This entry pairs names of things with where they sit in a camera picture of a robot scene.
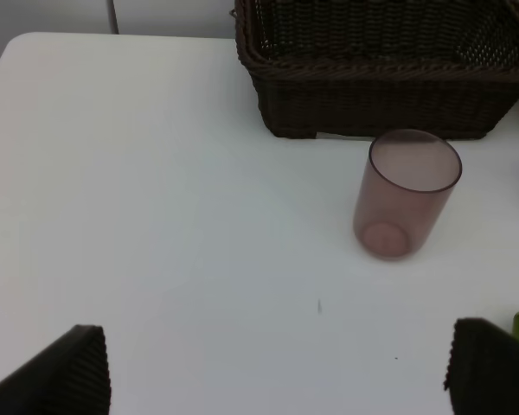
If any dark brown wicker basket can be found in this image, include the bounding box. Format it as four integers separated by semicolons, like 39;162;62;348
232;1;519;140

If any translucent pink plastic cup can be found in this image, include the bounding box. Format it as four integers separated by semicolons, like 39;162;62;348
353;129;463;260

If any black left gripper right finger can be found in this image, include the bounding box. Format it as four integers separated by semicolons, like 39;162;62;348
444;318;519;414

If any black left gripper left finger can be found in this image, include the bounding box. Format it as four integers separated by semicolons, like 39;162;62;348
0;325;112;414

